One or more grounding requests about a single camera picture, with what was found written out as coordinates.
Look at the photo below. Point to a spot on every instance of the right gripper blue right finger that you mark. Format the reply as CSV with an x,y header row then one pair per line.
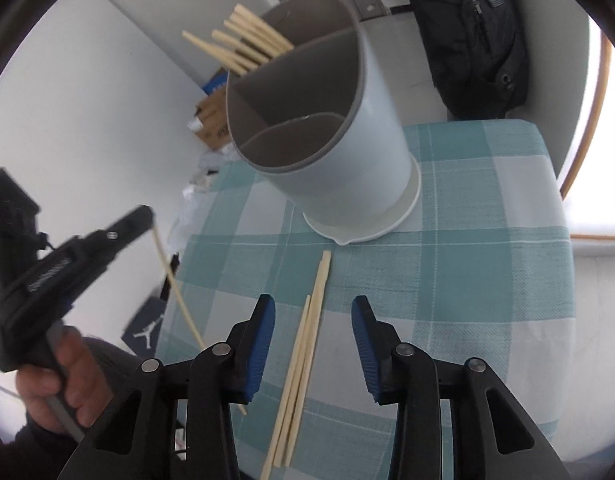
x,y
493,436

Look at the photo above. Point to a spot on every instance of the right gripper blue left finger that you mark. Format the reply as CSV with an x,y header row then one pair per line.
x,y
174,421

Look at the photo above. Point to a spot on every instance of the wooden chopstick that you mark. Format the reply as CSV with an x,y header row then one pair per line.
x,y
224,57
267,30
240,47
300,379
255,36
242,61
196,316
284,399
307,339

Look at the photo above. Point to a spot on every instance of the left hand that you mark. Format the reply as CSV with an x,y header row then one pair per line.
x,y
86,389

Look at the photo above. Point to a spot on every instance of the dark blue shoe box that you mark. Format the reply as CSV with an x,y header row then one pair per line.
x,y
142,333

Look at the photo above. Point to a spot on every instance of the teal plaid tablecloth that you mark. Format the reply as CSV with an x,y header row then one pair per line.
x,y
482,266

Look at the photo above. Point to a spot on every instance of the white plastic bag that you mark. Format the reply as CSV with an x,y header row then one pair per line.
x,y
197,196

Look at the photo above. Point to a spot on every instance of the brown cardboard box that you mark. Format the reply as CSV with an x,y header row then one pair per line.
x,y
210,121

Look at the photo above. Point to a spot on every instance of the blue cardboard box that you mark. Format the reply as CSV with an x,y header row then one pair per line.
x,y
216,81

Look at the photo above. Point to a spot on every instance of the white grey utensil holder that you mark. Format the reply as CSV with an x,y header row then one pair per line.
x,y
319,124

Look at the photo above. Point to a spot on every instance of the black backpack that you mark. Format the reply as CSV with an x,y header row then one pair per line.
x,y
477,55

